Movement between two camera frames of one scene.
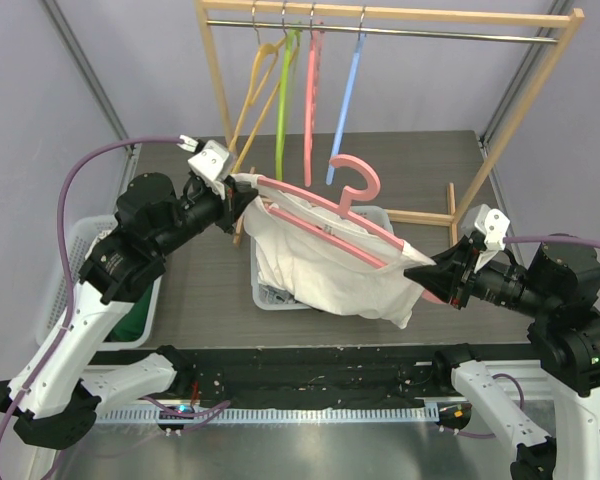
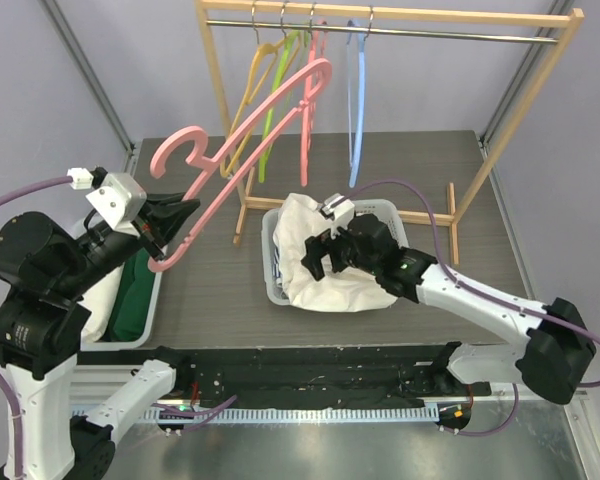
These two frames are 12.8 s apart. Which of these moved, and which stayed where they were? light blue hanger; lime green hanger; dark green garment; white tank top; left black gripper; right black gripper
Moved: left black gripper; lime green hanger; right black gripper; white tank top; light blue hanger
Stayed: dark green garment
